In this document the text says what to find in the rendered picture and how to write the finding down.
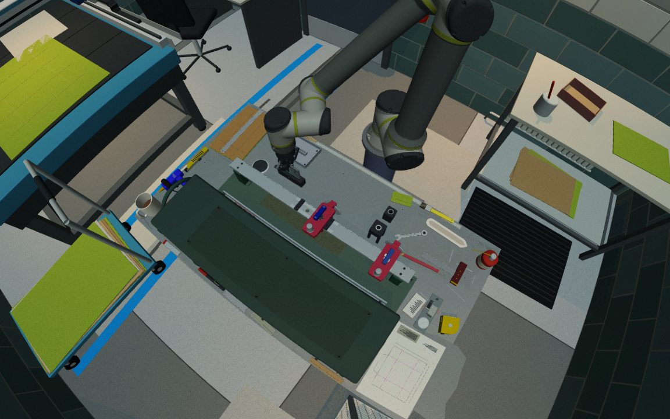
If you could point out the white printed label card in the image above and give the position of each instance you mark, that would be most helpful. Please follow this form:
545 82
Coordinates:
414 305

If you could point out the grey index rail beam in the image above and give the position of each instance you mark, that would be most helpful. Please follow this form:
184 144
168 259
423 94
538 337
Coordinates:
288 195

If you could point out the white work table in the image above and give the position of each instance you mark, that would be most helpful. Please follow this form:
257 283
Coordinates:
602 151

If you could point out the black ribbed floor mat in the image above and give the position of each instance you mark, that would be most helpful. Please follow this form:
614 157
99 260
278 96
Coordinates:
515 247

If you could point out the red and white tin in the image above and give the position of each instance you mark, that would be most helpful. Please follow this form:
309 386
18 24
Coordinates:
487 259

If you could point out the blue hand tool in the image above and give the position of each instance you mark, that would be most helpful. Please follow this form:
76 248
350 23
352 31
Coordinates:
174 178

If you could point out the black office chair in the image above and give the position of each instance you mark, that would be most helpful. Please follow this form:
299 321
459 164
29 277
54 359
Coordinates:
192 29

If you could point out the green sheet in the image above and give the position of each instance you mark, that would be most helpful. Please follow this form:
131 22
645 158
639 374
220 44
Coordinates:
642 152

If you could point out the white oblong tray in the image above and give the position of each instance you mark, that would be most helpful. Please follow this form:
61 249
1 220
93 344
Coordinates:
445 233

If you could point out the blue cart with sheets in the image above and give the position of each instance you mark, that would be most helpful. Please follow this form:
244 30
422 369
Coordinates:
79 291

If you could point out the brown cardboard sheet stack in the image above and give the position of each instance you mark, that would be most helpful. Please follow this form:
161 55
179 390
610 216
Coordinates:
544 181

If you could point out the dark cabinet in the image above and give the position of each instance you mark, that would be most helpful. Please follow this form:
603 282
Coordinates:
271 29

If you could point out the black stowage block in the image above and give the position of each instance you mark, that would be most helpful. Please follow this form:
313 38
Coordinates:
390 214

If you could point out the dark green slotter-scorer body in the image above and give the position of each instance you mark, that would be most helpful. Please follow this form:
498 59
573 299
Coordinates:
277 279

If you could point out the yellow tape measure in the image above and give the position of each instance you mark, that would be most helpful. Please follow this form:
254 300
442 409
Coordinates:
449 325

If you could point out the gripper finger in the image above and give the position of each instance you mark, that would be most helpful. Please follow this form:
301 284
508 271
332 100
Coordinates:
284 172
297 178

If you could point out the green sticky note pad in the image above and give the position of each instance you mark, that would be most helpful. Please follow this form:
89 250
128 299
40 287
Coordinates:
402 199

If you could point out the white cup with pencil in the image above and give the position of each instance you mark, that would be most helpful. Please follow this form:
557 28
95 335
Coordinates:
545 103

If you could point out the blue cutting table machine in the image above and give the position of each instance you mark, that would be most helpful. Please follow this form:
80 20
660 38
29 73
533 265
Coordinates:
50 93

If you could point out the red marker pen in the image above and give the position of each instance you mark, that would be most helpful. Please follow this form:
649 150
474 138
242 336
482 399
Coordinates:
211 279

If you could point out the white mug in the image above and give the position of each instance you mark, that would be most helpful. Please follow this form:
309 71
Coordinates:
148 205

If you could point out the grey steel ruler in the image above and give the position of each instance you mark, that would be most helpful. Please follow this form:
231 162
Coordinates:
442 262

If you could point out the white grid crate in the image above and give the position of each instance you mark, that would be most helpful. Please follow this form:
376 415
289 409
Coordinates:
364 408

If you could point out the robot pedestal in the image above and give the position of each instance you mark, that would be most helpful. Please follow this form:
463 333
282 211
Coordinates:
380 162

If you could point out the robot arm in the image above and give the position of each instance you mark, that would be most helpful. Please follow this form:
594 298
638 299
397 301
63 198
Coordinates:
428 70

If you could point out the white drawing sheet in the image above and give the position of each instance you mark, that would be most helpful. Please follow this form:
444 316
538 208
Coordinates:
399 372

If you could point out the grey mounting plate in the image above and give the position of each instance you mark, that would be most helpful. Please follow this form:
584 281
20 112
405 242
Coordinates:
310 154

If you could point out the silver spanner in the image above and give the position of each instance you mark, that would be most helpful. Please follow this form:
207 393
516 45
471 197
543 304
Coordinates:
412 235

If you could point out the white marker pen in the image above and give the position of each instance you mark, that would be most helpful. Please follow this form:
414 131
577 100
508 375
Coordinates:
260 321

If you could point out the dark red rectangular block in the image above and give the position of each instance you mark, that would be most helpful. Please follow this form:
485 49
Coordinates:
459 273

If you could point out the black forked holder block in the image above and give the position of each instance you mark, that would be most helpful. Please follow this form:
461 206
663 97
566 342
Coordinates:
377 230

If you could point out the red scoring head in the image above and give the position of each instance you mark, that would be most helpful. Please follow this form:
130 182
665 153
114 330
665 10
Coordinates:
384 262
317 221

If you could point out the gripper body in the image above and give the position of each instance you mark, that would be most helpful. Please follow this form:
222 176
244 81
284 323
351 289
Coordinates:
284 158

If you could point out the grey gauge plate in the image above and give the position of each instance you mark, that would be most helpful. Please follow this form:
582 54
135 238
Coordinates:
431 311

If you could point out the brown open box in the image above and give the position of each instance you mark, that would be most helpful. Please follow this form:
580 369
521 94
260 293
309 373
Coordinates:
582 100

